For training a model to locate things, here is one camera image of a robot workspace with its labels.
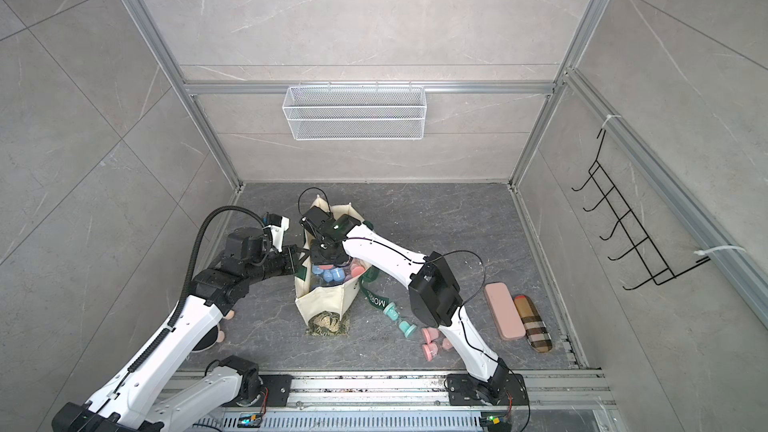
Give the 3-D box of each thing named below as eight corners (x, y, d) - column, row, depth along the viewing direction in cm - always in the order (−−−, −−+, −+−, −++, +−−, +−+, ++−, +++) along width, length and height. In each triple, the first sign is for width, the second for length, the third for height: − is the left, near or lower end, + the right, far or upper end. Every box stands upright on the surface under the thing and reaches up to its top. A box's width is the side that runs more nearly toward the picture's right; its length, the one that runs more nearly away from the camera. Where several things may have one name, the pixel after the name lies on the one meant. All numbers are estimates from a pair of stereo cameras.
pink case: (501, 342, 83) (505, 338, 81) (482, 287, 94) (485, 282, 91) (523, 339, 84) (527, 335, 81) (501, 285, 94) (505, 280, 92)
